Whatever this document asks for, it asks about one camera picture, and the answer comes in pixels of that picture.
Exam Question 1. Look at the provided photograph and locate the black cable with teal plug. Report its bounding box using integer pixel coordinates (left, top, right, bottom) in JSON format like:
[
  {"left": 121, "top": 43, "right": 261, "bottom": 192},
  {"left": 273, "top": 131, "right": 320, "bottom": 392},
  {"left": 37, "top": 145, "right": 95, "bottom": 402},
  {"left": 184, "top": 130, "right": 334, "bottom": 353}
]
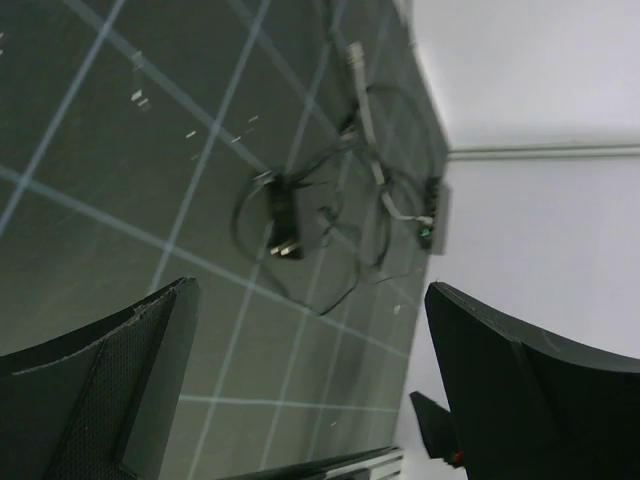
[{"left": 349, "top": 84, "right": 441, "bottom": 286}]

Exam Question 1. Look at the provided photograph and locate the aluminium frame rail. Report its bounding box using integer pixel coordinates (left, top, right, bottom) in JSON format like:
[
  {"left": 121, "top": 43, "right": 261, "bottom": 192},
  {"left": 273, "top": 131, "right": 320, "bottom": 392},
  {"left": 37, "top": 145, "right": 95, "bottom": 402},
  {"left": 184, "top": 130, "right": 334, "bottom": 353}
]
[{"left": 447, "top": 143, "right": 639, "bottom": 161}]

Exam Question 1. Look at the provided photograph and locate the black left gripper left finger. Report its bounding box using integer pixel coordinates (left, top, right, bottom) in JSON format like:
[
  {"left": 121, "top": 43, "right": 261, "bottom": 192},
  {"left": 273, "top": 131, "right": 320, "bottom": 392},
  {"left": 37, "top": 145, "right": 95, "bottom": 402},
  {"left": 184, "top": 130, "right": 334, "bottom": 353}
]
[{"left": 1, "top": 277, "right": 200, "bottom": 480}]

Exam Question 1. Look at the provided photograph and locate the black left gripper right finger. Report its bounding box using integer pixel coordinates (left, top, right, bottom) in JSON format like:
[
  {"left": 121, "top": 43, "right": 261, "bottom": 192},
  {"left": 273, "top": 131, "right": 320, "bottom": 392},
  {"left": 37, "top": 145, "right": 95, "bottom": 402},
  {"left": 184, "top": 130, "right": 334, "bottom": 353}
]
[{"left": 424, "top": 282, "right": 639, "bottom": 479}]

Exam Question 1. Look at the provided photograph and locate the grey ethernet cable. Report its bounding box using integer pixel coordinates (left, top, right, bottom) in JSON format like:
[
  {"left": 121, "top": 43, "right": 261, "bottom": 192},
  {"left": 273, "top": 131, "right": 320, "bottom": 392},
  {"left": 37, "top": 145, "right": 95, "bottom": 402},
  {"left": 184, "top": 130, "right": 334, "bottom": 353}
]
[{"left": 345, "top": 42, "right": 435, "bottom": 225}]

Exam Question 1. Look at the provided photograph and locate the thin black power cord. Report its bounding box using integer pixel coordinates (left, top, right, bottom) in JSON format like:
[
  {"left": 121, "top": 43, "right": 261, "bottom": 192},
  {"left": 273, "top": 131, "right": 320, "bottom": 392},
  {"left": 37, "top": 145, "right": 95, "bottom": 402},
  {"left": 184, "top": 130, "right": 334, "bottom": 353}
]
[{"left": 232, "top": 164, "right": 361, "bottom": 317}]

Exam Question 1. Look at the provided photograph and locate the black network switch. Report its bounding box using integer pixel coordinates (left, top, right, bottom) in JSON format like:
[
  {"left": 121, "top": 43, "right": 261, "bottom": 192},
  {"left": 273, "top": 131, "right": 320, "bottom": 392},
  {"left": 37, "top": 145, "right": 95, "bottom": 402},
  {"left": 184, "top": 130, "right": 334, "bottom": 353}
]
[{"left": 418, "top": 177, "right": 451, "bottom": 256}]

